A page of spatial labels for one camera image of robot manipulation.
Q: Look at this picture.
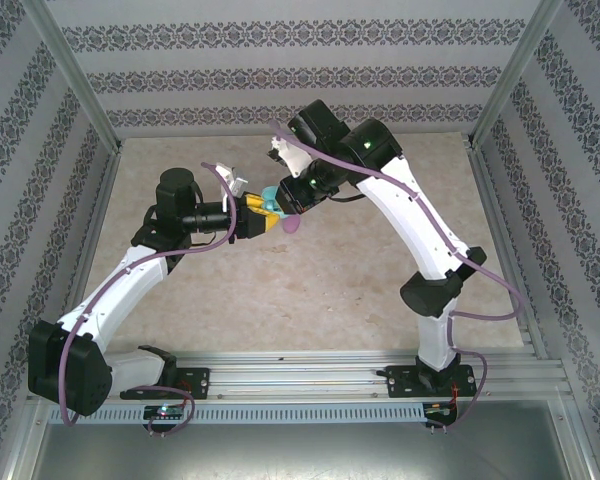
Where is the blue earbud charging case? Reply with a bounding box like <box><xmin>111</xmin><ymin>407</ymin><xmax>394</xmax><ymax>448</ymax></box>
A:
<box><xmin>260</xmin><ymin>184</ymin><xmax>289</xmax><ymax>221</ymax></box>

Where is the grey metal panel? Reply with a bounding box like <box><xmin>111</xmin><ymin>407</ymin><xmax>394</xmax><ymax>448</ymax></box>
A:
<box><xmin>29</xmin><ymin>424</ymin><xmax>594</xmax><ymax>480</ymax></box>

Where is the aluminium side rail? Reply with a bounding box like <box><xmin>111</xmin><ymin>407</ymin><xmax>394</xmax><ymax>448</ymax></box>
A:
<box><xmin>467</xmin><ymin>144</ymin><xmax>551</xmax><ymax>361</ymax></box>
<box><xmin>47</xmin><ymin>147</ymin><xmax>126</xmax><ymax>369</ymax></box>

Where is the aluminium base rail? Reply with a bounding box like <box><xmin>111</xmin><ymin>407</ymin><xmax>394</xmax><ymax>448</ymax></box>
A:
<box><xmin>27</xmin><ymin>349</ymin><xmax>571</xmax><ymax>401</ymax></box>

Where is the aluminium frame post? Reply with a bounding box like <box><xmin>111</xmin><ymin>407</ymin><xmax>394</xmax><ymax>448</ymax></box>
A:
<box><xmin>469</xmin><ymin>0</ymin><xmax>569</xmax><ymax>149</ymax></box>
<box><xmin>22</xmin><ymin>0</ymin><xmax>122</xmax><ymax>151</ymax></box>

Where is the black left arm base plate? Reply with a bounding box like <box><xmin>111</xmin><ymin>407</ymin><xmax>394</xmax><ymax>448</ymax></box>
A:
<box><xmin>119</xmin><ymin>367</ymin><xmax>212</xmax><ymax>401</ymax></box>

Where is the grey slotted cable duct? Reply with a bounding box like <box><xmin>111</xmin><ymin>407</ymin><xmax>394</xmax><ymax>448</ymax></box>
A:
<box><xmin>47</xmin><ymin>403</ymin><xmax>428</xmax><ymax>425</ymax></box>

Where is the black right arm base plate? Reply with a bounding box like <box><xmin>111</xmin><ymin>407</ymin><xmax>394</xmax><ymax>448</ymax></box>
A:
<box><xmin>385</xmin><ymin>363</ymin><xmax>480</xmax><ymax>400</ymax></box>

